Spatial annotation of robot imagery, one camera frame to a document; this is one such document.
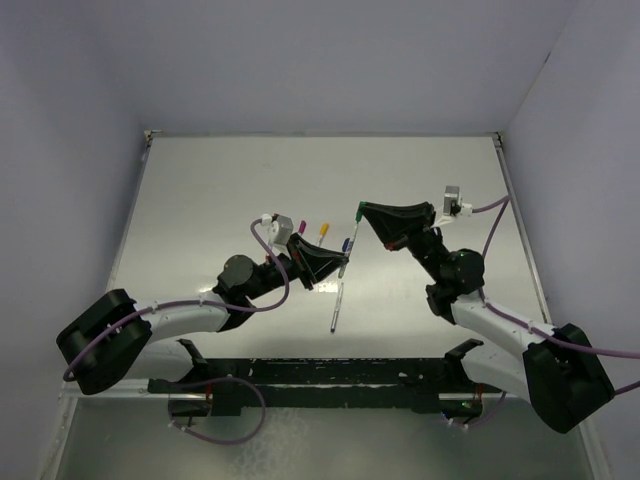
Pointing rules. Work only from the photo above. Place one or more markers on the aluminium rail left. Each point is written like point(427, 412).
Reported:
point(125, 389)

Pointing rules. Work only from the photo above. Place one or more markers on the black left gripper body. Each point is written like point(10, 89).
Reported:
point(297, 263)

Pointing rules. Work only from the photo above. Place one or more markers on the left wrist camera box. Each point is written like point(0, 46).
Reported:
point(279, 229)

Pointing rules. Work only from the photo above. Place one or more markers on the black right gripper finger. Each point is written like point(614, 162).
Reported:
point(419, 211)
point(391, 233)

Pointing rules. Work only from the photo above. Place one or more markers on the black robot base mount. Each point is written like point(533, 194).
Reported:
point(224, 387)

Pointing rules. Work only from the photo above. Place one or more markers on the green pen cap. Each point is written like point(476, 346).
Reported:
point(359, 212)

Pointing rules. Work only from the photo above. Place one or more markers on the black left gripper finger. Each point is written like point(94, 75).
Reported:
point(322, 271)
point(309, 251)

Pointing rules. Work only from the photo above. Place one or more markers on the blue whiteboard marker pen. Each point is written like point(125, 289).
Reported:
point(337, 308)

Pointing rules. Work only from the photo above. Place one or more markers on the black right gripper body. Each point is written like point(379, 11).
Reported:
point(422, 236)

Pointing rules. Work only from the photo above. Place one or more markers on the aluminium rail right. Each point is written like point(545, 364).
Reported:
point(565, 382)

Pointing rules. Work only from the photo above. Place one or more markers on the aluminium rail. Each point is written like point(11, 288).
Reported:
point(565, 382)
point(125, 389)

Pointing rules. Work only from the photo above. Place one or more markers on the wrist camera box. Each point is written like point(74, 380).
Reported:
point(453, 207)
point(279, 229)

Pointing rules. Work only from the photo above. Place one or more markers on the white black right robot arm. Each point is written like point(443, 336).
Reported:
point(456, 295)

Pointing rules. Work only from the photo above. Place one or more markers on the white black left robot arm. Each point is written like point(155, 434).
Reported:
point(118, 337)

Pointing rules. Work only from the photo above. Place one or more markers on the green whiteboard marker pen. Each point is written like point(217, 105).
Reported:
point(349, 248)

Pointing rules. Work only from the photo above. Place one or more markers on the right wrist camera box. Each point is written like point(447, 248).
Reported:
point(453, 207)

